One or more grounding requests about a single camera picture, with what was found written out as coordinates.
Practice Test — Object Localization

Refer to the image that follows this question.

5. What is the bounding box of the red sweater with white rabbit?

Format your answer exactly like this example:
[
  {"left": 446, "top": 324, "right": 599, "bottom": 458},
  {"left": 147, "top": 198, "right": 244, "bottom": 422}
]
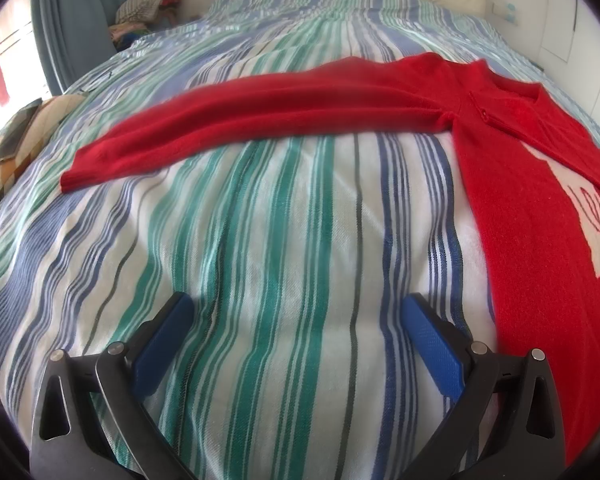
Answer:
[{"left": 60, "top": 52, "right": 600, "bottom": 471}]

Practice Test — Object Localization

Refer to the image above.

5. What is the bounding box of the white wardrobe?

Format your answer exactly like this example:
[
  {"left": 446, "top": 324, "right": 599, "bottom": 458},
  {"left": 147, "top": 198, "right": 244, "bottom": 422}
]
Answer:
[{"left": 535, "top": 0, "right": 600, "bottom": 126}]

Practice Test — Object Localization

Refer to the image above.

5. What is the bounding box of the pile of clothes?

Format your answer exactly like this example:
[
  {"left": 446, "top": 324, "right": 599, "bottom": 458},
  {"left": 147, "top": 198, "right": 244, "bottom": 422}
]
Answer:
[{"left": 107, "top": 0, "right": 201, "bottom": 53}]

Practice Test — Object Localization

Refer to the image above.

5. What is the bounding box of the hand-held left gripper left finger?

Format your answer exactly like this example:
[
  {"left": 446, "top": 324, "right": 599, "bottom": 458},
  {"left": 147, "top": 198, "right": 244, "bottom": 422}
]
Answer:
[{"left": 30, "top": 291, "right": 196, "bottom": 480}]

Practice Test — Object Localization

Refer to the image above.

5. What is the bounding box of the patterned cushion with phones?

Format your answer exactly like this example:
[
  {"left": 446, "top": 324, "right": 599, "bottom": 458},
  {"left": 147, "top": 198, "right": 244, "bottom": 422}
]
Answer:
[{"left": 0, "top": 95, "right": 88, "bottom": 211}]

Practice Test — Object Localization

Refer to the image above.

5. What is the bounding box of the dark tablet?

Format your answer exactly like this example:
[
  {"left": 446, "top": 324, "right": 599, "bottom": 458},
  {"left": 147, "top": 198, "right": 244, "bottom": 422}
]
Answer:
[{"left": 0, "top": 135, "right": 26, "bottom": 166}]

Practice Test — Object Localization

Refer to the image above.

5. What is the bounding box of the striped bed sheet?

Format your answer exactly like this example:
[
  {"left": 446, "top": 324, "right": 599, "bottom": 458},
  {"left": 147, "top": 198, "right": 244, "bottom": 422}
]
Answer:
[{"left": 0, "top": 0, "right": 600, "bottom": 480}]

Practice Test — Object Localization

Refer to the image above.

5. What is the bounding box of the blue curtain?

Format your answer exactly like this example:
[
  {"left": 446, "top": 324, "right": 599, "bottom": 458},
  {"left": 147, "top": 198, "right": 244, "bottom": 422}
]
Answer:
[{"left": 30, "top": 0, "right": 123, "bottom": 96}]

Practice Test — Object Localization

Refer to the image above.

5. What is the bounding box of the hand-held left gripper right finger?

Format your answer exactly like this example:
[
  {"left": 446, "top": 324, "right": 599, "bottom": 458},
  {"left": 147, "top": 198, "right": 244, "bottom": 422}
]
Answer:
[{"left": 401, "top": 292, "right": 567, "bottom": 480}]

